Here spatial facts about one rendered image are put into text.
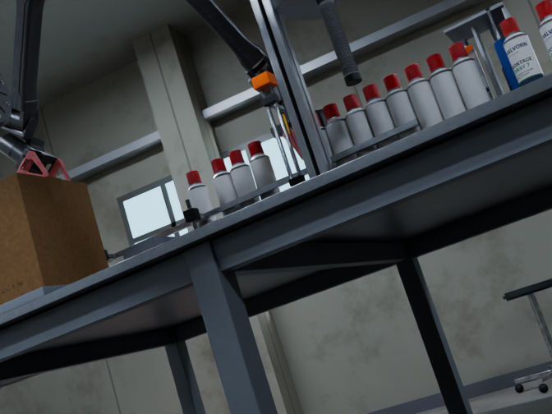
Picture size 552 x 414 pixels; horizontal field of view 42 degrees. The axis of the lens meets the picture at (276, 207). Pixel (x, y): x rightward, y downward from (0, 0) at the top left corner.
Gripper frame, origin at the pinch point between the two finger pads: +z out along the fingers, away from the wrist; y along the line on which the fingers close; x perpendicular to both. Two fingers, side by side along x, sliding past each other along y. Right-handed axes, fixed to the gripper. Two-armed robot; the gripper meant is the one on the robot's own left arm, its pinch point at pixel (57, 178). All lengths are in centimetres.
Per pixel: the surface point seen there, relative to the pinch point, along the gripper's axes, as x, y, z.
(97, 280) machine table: 4, -34, 44
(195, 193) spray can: -15.2, 9.5, 31.8
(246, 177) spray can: -25.6, 8.0, 42.0
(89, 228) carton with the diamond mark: 3.9, -6.5, 19.8
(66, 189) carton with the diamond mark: -1.9, -11.4, 12.2
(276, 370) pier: 89, 290, 6
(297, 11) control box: -64, -5, 38
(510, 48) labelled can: -78, -3, 83
